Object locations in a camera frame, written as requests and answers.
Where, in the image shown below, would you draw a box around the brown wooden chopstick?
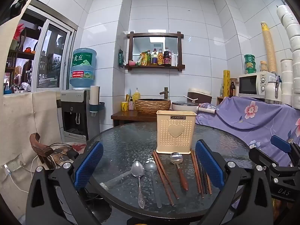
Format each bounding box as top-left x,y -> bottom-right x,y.
190,149 -> 202,194
152,151 -> 174,207
192,149 -> 204,199
154,150 -> 180,200

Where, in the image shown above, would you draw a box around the wooden counter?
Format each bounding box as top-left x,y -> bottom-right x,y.
111,110 -> 174,127

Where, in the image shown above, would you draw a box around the sliding window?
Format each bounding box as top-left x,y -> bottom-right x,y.
3,0 -> 78,96

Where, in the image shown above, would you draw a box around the beige plastic utensil holder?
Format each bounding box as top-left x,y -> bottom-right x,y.
156,110 -> 197,155

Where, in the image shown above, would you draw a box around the stack of yellow paper cups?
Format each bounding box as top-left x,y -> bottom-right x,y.
261,22 -> 277,74

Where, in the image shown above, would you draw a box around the white kettle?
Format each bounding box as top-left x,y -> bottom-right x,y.
265,73 -> 283,104

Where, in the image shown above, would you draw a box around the stack of green noodle cups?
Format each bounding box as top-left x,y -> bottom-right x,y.
244,54 -> 256,74

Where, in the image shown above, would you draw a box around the white pan with glass lid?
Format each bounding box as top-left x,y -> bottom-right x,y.
172,100 -> 218,116

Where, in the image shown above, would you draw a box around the black chopstick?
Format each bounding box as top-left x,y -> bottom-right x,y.
197,160 -> 207,194
203,169 -> 212,195

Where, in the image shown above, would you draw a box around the white microwave oven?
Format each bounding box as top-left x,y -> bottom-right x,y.
238,71 -> 278,99

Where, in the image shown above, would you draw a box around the woven brown wash basin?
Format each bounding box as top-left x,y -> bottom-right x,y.
135,98 -> 171,116

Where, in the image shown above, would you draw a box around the green hanging packet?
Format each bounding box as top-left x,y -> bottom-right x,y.
118,49 -> 126,68

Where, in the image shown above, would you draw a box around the engraved steel spoon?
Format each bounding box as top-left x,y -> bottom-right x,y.
131,161 -> 146,209

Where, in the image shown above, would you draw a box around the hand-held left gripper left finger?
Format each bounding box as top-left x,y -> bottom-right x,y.
26,141 -> 104,225

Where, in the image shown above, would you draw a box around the wooden framed mirror shelf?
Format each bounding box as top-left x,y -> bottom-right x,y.
125,31 -> 185,69

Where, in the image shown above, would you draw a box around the wooden handled steel spoon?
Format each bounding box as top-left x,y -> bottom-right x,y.
169,152 -> 189,191

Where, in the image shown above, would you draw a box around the white cable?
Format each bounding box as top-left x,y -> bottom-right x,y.
4,155 -> 40,194

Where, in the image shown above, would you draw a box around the wooden chair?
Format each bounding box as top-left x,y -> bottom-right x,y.
29,132 -> 62,170

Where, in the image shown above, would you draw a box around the yellow roll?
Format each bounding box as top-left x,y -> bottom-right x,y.
223,70 -> 231,98

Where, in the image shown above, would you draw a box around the paper cup dispenser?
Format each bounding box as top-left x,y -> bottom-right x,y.
89,85 -> 105,118

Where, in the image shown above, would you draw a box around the floral cushion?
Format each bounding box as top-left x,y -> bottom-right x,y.
50,142 -> 88,161

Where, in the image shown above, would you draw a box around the yellow seasoning packet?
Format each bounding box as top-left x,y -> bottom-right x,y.
136,52 -> 148,66

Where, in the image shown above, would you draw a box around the translucent grey plastic spoon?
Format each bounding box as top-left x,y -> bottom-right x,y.
145,162 -> 163,209

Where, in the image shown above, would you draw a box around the dark soy sauce bottle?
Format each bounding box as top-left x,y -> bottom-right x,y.
163,47 -> 171,66

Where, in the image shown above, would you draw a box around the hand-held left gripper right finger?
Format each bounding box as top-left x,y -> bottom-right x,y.
195,139 -> 273,225

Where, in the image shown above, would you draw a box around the purple floral cloth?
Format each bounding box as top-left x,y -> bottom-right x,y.
195,96 -> 300,167

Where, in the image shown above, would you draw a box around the wall power socket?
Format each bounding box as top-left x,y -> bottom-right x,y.
2,154 -> 26,177

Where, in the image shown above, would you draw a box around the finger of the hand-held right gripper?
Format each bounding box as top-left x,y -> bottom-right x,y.
248,146 -> 285,177
271,135 -> 300,167

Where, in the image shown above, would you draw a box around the stacks of white cups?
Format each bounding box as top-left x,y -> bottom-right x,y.
277,3 -> 300,110

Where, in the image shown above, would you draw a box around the brown and white rice cooker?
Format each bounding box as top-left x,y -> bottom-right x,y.
187,88 -> 213,105

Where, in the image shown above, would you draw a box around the grey water dispenser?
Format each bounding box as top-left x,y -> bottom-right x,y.
60,89 -> 95,142

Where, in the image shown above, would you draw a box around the blue water jug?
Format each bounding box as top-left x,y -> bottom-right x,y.
69,47 -> 97,90

